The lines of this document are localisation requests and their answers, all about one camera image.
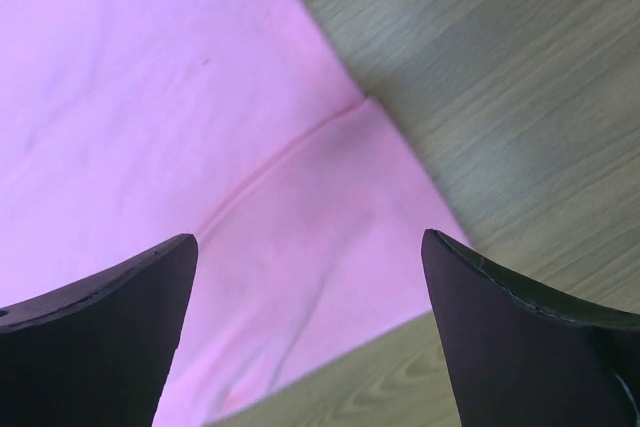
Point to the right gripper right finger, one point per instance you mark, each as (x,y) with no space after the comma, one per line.
(521,353)

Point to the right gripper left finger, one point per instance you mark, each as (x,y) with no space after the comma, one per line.
(98,351)

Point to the pink t shirt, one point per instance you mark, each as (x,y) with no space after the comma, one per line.
(125,122)

